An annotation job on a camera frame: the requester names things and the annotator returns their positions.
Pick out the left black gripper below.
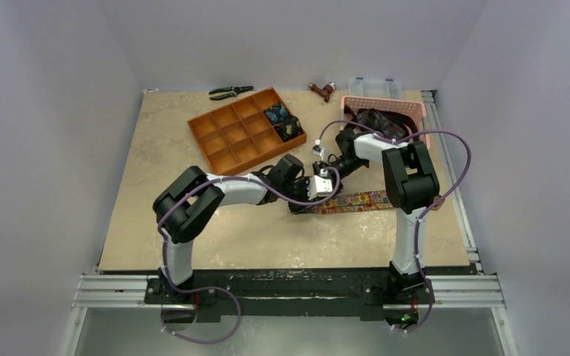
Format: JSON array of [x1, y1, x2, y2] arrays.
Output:
[[280, 177, 318, 214]]

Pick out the colourful patterned tie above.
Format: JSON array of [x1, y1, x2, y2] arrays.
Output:
[[312, 190, 448, 216]]

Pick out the pink plastic basket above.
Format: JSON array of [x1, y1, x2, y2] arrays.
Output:
[[341, 96, 427, 135]]

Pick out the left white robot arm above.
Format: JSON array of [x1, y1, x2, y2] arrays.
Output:
[[153, 154, 334, 303]]

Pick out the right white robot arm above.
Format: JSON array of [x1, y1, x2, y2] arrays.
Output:
[[328, 129, 440, 302]]

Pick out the dark ties in basket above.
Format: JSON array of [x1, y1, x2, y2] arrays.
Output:
[[343, 106, 419, 140]]

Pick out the black rolled tie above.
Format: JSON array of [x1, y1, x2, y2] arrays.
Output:
[[274, 116, 304, 142]]

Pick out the blue rolled tie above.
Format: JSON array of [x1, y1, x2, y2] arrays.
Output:
[[263, 102, 291, 126]]

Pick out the orange compartment tray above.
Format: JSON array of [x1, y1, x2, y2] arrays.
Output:
[[188, 88, 307, 175]]

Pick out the clear plastic organizer box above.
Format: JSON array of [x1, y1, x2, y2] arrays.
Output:
[[348, 77, 404, 99]]

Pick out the black pliers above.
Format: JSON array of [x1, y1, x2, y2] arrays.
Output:
[[208, 85, 254, 101]]

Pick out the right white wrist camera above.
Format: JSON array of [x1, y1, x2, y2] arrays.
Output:
[[312, 139, 329, 177]]

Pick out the brown handled tool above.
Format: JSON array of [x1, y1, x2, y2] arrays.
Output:
[[309, 82, 336, 103]]

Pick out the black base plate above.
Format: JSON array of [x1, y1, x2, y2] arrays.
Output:
[[144, 267, 434, 326]]

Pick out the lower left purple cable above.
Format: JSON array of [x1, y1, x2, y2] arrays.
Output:
[[159, 281, 243, 344]]

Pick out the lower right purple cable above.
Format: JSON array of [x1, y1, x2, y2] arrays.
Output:
[[390, 280, 443, 335]]

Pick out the aluminium frame rail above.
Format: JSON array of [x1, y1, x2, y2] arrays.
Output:
[[59, 90, 520, 356]]

